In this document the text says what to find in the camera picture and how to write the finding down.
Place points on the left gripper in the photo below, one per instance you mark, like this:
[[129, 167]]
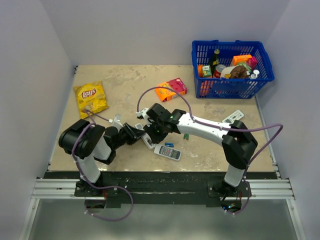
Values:
[[133, 133]]

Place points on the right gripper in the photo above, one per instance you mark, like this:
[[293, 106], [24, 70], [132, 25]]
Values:
[[155, 138]]

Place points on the white long remote control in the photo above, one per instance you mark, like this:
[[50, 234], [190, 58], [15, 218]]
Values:
[[146, 138]]

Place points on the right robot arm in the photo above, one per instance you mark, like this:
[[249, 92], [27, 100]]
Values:
[[238, 144]]

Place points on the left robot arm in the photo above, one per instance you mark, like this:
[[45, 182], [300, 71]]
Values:
[[88, 142]]

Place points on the grey-faced remote control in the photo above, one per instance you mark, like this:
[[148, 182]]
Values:
[[167, 152]]

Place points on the small white remote control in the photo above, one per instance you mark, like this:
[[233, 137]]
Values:
[[235, 116]]

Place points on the blue battery right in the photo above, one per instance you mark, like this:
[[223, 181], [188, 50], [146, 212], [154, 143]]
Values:
[[168, 144]]

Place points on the orange pink sponge box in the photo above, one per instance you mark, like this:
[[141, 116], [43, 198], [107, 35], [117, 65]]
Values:
[[169, 89]]

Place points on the yellow Lays chips bag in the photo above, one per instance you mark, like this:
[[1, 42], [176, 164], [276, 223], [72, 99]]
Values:
[[90, 97]]

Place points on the blue plastic basket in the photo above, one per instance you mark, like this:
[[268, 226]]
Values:
[[222, 88]]

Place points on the green yellow carton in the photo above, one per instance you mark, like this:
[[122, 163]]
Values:
[[206, 71]]

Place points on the dark glass bottle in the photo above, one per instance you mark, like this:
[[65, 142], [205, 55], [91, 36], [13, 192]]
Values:
[[214, 60]]

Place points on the brown snack packet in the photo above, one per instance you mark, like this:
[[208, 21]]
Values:
[[235, 72]]

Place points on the white bottle cap item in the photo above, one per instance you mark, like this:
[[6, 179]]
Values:
[[254, 75]]

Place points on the orange pink box in basket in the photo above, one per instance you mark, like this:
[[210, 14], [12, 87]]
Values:
[[248, 61]]

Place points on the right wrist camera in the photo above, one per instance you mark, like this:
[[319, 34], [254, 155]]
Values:
[[142, 115]]

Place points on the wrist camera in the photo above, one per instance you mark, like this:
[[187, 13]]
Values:
[[116, 121], [142, 115]]

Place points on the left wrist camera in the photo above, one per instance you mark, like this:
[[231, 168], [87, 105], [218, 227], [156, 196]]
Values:
[[116, 121]]

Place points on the black table front rail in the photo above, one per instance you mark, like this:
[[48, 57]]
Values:
[[154, 188]]

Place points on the aluminium frame rail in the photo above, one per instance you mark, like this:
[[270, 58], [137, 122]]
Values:
[[54, 189]]

